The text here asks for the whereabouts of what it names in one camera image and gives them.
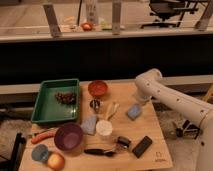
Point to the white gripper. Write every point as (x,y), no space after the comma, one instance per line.
(141,100)

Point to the blue sponge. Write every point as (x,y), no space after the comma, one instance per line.
(134,111)

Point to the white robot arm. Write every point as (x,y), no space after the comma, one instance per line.
(199,112)

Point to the orange bowl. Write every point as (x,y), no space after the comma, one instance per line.
(97,88)

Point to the purple bowl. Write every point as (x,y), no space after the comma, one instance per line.
(68,137)

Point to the banana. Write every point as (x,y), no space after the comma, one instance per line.
(111,110)

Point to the small metal cup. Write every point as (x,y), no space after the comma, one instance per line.
(95,105)

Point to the white cup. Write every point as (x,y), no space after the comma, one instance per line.
(104,128)

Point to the small dark can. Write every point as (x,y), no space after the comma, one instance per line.
(124,142)

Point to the black rectangular box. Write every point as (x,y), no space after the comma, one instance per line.
(142,146)

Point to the light blue cloth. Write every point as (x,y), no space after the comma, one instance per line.
(89,125)

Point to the bunch of dark grapes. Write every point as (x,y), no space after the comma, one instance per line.
(65,98)

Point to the red object on counter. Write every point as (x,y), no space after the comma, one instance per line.
(87,26)

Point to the green plastic tray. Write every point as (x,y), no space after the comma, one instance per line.
(48,110)

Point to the black office chair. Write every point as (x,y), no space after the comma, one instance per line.
(165,9)

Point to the red yellow apple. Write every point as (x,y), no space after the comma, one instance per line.
(56,161)

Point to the orange carrot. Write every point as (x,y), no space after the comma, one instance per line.
(43,136)

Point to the blue round lid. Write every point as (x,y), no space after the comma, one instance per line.
(40,153)

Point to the black chair at left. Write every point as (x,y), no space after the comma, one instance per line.
(11,163)

